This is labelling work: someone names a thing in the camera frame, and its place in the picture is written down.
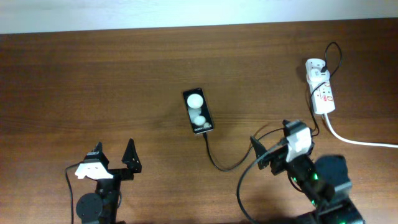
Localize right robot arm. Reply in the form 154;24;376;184
250;120;366;224

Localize black USB charging cable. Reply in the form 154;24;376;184
202;41;344;172

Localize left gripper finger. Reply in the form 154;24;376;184
92;142;109;168
122;138;142;173

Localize white power strip cord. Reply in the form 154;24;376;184
322;113;398;149

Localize white USB charger adapter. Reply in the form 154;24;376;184
307;68;330;85

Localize black smartphone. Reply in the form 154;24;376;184
182;88;214;134

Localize white power strip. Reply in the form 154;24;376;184
305;58;335;115

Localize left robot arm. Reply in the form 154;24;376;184
75;139;142;224

